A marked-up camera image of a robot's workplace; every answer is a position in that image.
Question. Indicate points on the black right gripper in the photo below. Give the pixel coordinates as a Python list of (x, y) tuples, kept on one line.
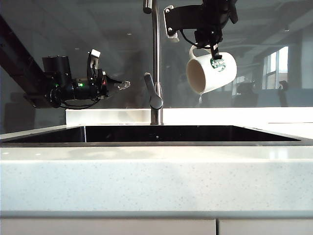
[(207, 34)]

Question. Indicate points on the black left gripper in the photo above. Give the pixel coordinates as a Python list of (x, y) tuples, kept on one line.
[(100, 85)]

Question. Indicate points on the white Starbucks logo mug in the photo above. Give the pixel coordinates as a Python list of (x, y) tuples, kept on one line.
[(215, 76)]

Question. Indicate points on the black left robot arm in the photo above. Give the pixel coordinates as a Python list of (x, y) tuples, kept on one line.
[(24, 80)]

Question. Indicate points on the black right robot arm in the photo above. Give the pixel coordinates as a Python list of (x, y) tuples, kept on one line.
[(217, 9)]

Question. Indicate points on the steel gooseneck faucet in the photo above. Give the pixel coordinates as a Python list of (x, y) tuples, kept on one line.
[(156, 49)]

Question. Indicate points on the black undermount sink basin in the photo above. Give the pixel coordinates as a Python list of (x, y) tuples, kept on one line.
[(156, 133)]

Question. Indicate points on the white backsplash ledge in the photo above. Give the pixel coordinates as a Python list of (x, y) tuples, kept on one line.
[(110, 116)]

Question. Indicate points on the wide white cabinet door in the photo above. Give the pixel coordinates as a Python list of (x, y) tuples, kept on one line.
[(105, 227)]

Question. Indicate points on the narrow white cabinet door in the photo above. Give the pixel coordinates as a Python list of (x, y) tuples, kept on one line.
[(266, 227)]

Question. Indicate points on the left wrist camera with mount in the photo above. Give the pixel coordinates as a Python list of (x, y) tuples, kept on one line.
[(94, 58)]

